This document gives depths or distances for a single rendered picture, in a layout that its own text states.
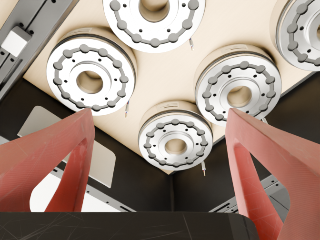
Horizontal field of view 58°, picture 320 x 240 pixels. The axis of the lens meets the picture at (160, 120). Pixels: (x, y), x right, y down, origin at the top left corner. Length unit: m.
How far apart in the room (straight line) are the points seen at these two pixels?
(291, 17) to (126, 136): 0.26
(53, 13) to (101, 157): 0.21
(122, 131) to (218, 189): 0.16
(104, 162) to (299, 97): 0.26
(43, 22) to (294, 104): 0.30
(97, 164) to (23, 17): 0.20
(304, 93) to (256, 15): 0.12
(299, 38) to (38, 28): 0.25
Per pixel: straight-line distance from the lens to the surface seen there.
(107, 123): 0.42
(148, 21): 0.31
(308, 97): 0.40
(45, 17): 0.25
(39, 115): 0.38
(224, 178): 0.40
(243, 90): 0.39
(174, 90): 0.38
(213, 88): 0.35
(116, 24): 0.32
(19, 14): 0.26
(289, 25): 0.34
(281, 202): 0.58
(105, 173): 0.38
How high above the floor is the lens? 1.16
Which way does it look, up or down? 54 degrees down
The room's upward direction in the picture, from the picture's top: 180 degrees clockwise
